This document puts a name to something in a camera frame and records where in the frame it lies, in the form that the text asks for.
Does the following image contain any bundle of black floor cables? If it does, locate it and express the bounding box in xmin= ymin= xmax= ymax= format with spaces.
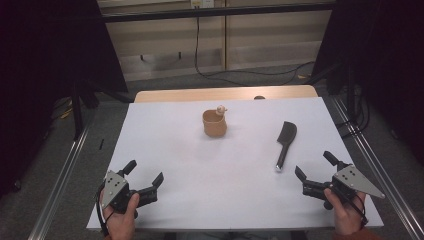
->
xmin=336 ymin=84 xmax=372 ymax=138

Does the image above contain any right hand-held gripper cable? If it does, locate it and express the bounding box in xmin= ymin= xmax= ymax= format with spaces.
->
xmin=332 ymin=186 xmax=370 ymax=228

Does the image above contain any person's left hand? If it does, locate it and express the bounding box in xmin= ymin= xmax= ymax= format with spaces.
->
xmin=102 ymin=192 xmax=141 ymax=235

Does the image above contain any tan fabric pouch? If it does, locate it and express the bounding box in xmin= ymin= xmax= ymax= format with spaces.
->
xmin=201 ymin=105 xmax=229 ymax=138

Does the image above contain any black metal stand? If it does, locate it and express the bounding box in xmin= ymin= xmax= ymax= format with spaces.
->
xmin=71 ymin=79 xmax=100 ymax=141

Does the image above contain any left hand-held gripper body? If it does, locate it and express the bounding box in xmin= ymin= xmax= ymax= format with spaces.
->
xmin=100 ymin=169 xmax=159 ymax=215

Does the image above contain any white wall socket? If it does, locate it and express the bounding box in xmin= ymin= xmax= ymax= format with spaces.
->
xmin=190 ymin=0 xmax=215 ymax=9

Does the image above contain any black wall cable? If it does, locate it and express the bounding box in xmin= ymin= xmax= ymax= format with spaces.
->
xmin=194 ymin=7 xmax=316 ymax=87

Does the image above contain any long background desk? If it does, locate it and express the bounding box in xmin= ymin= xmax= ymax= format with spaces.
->
xmin=98 ymin=0 xmax=336 ymax=24

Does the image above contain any metal floor rail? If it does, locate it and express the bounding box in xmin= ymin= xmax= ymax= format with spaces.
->
xmin=332 ymin=96 xmax=424 ymax=240
xmin=27 ymin=124 xmax=90 ymax=240

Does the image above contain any hand-held gripper cable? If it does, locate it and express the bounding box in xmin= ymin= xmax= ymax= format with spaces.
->
xmin=332 ymin=186 xmax=370 ymax=228
xmin=95 ymin=184 xmax=112 ymax=238

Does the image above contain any black curtain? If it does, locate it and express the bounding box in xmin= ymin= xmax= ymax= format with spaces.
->
xmin=0 ymin=0 xmax=130 ymax=198
xmin=312 ymin=0 xmax=424 ymax=165

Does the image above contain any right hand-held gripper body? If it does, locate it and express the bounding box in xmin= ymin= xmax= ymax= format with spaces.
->
xmin=302 ymin=161 xmax=387 ymax=211

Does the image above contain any left hand-held gripper cable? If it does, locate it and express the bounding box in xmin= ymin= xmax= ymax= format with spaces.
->
xmin=95 ymin=184 xmax=112 ymax=238

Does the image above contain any person's right hand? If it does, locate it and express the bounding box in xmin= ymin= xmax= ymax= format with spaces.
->
xmin=323 ymin=187 xmax=368 ymax=236

